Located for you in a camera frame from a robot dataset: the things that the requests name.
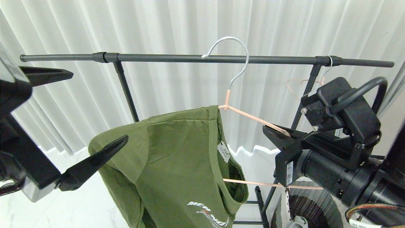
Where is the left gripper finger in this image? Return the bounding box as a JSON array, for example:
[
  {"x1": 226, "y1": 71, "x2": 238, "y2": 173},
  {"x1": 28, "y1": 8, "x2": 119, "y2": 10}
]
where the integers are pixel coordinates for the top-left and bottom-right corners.
[
  {"x1": 19, "y1": 66, "x2": 74, "y2": 87},
  {"x1": 58, "y1": 135, "x2": 129, "y2": 192}
]

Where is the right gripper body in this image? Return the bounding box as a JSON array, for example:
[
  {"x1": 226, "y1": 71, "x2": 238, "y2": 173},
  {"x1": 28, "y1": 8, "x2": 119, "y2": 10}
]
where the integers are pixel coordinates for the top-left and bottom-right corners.
[{"x1": 274, "y1": 139, "x2": 376, "y2": 207}]

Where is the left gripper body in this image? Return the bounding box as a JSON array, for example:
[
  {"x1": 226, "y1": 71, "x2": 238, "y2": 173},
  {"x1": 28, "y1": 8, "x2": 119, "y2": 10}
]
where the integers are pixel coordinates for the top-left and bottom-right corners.
[{"x1": 0, "y1": 112, "x2": 61, "y2": 203}]

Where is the green t-shirt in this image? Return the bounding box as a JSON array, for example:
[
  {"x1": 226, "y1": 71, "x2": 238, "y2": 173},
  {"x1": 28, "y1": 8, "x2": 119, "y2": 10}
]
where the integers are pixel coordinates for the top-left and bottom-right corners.
[{"x1": 88, "y1": 105, "x2": 249, "y2": 228}]

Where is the pink clothes hanger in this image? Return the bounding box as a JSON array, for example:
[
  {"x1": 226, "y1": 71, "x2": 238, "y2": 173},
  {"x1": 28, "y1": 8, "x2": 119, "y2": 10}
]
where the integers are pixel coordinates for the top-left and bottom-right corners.
[
  {"x1": 286, "y1": 56, "x2": 333, "y2": 102},
  {"x1": 202, "y1": 36, "x2": 323, "y2": 190}
]

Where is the white laundry basket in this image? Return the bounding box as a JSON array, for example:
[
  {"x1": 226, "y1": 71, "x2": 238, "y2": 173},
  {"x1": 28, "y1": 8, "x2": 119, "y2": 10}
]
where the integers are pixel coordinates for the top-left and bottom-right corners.
[{"x1": 271, "y1": 177, "x2": 359, "y2": 228}]

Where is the black clothes rack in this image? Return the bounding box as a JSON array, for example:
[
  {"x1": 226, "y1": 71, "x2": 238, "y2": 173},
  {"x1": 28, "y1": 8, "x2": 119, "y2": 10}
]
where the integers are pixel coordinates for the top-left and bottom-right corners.
[{"x1": 20, "y1": 52, "x2": 395, "y2": 228}]

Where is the pale grey garment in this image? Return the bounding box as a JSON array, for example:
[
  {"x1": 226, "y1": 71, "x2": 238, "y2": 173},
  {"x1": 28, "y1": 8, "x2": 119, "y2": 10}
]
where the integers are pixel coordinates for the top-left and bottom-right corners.
[{"x1": 286, "y1": 215, "x2": 309, "y2": 228}]

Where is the white curtain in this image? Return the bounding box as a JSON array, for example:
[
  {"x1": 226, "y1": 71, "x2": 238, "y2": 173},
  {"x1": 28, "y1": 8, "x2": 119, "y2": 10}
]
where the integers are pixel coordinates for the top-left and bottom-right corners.
[{"x1": 0, "y1": 0, "x2": 405, "y2": 155}]

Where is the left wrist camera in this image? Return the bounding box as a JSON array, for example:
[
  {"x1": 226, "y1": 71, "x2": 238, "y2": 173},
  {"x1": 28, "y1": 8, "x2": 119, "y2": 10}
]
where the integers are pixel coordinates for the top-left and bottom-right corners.
[{"x1": 0, "y1": 41, "x2": 33, "y2": 119}]

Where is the black cable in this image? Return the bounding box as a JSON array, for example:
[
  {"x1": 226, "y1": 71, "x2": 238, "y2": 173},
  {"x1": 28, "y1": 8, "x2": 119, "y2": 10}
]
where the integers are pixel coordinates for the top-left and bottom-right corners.
[{"x1": 316, "y1": 76, "x2": 388, "y2": 116}]

